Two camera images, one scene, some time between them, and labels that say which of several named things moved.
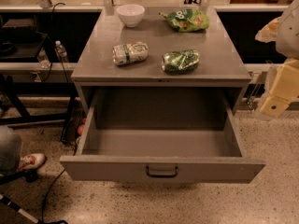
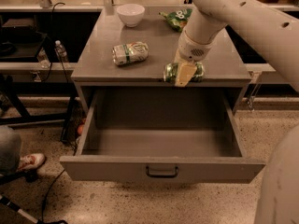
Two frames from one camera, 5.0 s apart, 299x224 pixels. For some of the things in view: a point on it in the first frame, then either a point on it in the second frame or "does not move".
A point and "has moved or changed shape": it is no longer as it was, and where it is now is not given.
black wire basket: x=73 y=124 does not move
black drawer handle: x=162 y=175 does not move
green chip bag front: x=180 y=62 has moved or changed shape
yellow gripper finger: x=275 y=105 → x=185 y=72
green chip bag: x=188 y=20 does not move
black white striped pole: x=19 y=209 does not move
